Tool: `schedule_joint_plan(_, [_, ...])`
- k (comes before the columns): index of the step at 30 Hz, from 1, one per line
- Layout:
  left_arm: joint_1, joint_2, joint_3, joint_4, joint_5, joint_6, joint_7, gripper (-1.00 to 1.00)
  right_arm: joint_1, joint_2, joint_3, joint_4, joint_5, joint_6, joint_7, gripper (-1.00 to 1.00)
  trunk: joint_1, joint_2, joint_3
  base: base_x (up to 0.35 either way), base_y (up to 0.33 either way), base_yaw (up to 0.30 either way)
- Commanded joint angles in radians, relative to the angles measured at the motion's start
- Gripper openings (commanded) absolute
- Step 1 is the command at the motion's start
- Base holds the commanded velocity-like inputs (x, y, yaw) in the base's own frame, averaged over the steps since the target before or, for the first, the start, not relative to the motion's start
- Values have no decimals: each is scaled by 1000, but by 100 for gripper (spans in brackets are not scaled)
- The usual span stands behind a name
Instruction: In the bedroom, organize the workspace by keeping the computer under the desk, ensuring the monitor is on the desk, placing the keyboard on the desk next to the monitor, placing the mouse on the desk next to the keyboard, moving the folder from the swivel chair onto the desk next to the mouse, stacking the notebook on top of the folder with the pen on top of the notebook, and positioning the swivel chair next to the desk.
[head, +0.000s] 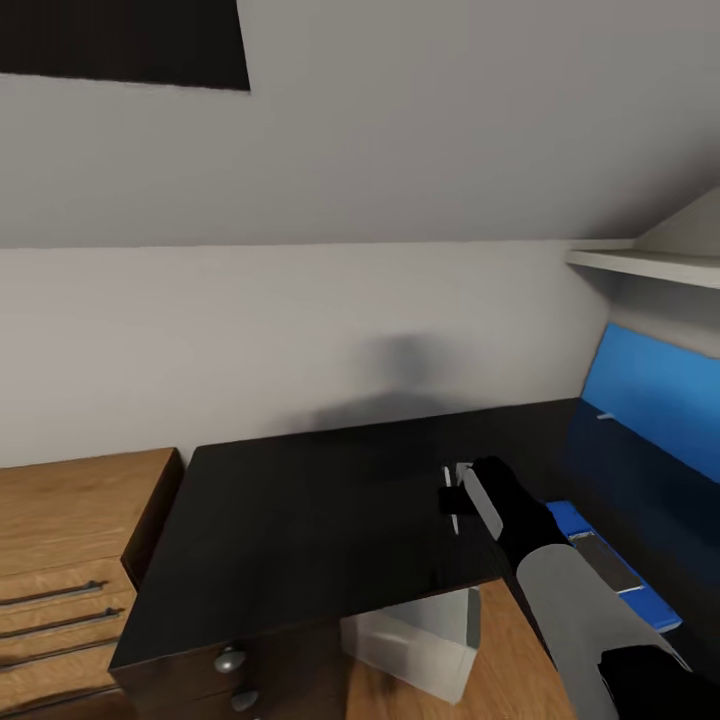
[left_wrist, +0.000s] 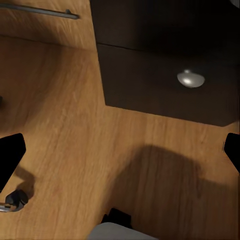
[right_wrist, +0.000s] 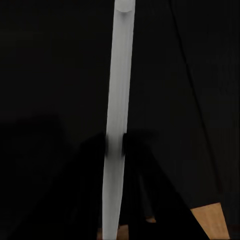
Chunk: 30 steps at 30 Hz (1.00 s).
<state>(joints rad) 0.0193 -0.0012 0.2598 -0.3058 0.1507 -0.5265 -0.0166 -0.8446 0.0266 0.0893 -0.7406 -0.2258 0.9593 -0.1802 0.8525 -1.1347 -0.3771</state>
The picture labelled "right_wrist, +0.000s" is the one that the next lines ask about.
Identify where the pen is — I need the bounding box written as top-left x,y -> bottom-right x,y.
102,0 -> 136,240

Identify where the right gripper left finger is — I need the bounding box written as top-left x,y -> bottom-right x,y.
8,133 -> 105,240

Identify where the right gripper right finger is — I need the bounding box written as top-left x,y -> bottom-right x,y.
125,133 -> 210,240

